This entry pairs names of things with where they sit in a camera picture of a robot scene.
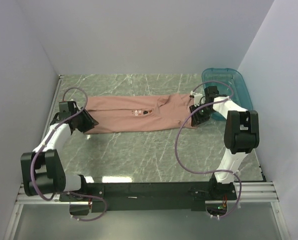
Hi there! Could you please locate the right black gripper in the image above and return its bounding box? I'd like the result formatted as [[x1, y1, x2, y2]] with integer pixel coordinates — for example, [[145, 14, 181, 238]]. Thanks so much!
[[189, 103, 216, 127]]

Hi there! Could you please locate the pink printed t shirt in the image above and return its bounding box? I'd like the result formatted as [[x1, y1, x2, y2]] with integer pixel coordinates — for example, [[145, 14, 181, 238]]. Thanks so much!
[[86, 93, 194, 134]]

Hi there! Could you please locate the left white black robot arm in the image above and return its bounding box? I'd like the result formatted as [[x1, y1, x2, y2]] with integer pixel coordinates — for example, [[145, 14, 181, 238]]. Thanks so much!
[[20, 101, 98, 201]]

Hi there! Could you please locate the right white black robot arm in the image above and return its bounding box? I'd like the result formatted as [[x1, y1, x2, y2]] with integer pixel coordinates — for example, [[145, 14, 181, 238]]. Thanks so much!
[[190, 86, 260, 200]]

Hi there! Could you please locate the teal transparent plastic bin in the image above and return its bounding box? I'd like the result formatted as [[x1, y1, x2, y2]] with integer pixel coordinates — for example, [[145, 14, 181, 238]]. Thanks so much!
[[202, 68, 253, 112]]

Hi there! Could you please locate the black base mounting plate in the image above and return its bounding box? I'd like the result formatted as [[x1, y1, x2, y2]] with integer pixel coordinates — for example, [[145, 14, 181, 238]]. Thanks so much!
[[59, 181, 237, 213]]

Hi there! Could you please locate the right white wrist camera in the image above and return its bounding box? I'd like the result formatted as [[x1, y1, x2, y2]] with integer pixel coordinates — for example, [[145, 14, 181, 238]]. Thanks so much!
[[190, 91, 204, 107]]

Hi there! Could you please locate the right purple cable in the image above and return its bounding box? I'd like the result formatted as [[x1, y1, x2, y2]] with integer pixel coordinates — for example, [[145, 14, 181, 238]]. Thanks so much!
[[175, 80, 243, 220]]

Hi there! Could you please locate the purple cable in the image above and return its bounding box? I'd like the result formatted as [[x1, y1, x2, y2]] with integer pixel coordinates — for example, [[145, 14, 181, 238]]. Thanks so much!
[[30, 87, 107, 222], [175, 80, 243, 220]]

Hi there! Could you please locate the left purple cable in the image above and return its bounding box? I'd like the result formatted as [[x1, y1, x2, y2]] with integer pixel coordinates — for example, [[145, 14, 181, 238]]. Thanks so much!
[[30, 87, 107, 222]]

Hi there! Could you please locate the aluminium frame rail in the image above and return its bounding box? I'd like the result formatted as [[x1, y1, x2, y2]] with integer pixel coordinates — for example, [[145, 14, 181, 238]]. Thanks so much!
[[15, 182, 279, 205]]

